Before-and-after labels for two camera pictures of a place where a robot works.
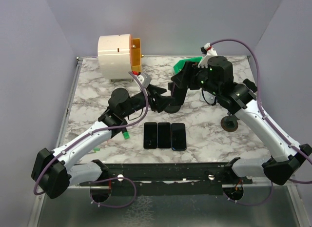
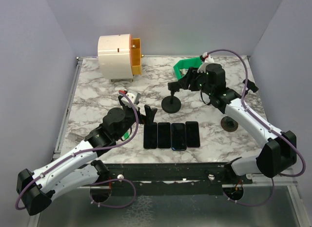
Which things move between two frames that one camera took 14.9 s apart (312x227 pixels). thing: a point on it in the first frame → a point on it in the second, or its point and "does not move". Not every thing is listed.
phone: x=164 y=135 does not move
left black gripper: x=161 y=102 → x=149 y=114
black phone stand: x=251 y=85 does not move
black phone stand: x=229 y=123 does not move
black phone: x=150 y=135 does not move
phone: x=178 y=93 → x=193 y=137
